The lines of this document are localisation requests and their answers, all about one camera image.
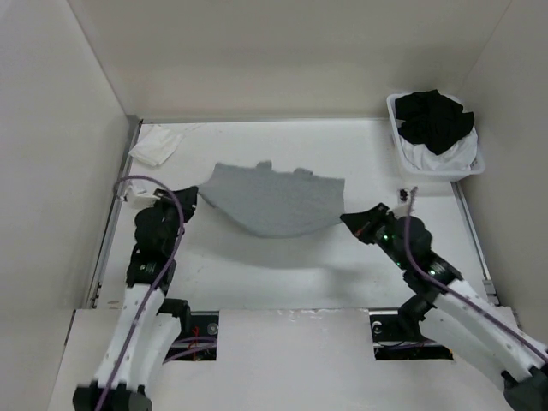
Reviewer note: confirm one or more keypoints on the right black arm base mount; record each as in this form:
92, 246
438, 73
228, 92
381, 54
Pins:
396, 334

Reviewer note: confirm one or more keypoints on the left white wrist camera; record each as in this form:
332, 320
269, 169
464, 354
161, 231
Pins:
137, 196

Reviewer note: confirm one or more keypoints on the white plastic basket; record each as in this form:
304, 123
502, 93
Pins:
408, 171

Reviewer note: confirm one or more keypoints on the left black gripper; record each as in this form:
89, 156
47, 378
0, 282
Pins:
188, 197

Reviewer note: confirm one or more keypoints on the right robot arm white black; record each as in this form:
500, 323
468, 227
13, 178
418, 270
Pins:
445, 308

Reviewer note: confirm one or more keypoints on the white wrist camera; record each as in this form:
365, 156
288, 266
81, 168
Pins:
405, 202
137, 196

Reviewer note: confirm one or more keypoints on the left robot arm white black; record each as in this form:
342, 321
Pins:
149, 321

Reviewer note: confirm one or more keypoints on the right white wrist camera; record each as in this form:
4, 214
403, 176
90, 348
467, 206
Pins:
405, 202

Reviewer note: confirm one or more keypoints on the folded white tank top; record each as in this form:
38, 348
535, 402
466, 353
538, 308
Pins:
157, 143

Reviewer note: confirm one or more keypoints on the white tank top in basket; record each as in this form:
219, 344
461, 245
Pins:
458, 157

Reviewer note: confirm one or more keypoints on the black tank top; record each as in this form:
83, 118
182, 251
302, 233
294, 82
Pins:
432, 119

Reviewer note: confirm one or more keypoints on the grey tank top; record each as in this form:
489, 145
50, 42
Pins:
275, 204

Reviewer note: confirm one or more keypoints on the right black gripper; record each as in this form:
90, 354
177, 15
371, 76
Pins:
363, 223

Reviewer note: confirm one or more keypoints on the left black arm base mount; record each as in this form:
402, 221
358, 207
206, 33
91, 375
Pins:
197, 340

